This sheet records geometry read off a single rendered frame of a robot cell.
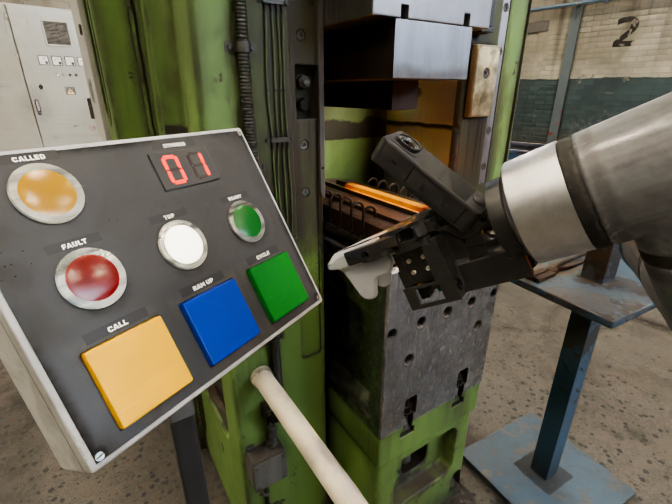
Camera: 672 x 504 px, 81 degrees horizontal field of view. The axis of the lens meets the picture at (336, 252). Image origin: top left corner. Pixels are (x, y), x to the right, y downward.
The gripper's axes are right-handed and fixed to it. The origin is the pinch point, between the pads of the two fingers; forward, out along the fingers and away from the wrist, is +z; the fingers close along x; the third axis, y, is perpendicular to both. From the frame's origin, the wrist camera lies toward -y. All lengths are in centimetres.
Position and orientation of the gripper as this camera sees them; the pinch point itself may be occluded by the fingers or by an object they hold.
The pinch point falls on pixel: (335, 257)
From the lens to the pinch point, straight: 45.8
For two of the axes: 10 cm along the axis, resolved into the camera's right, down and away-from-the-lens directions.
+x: 5.3, -3.2, 7.9
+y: 4.2, 9.0, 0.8
